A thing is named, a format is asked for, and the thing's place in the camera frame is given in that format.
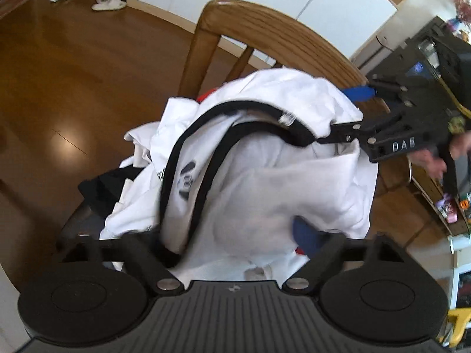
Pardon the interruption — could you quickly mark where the black camera box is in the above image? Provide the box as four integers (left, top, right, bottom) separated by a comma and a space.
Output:
433, 34, 470, 119

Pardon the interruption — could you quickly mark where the dark blue shelf unit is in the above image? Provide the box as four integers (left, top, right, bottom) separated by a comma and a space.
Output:
366, 17, 461, 78

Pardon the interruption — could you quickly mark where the red garment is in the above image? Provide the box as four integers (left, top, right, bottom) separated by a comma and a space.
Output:
196, 88, 218, 104

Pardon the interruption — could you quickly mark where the wooden chair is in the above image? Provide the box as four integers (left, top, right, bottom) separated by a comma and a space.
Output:
178, 0, 366, 99

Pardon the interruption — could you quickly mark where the white shirt with black collar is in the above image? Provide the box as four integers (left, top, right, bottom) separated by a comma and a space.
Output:
100, 69, 378, 283

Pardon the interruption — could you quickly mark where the white shoe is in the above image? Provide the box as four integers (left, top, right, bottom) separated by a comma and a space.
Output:
92, 0, 127, 11

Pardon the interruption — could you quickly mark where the person's right hand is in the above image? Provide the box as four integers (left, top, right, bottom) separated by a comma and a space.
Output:
407, 131, 471, 179

